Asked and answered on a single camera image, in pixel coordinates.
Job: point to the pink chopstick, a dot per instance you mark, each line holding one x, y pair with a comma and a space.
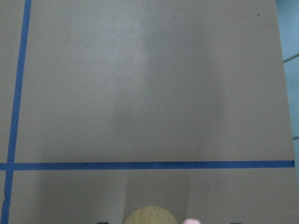
191, 221

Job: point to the yellow wooden cup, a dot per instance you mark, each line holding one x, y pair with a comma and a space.
151, 214

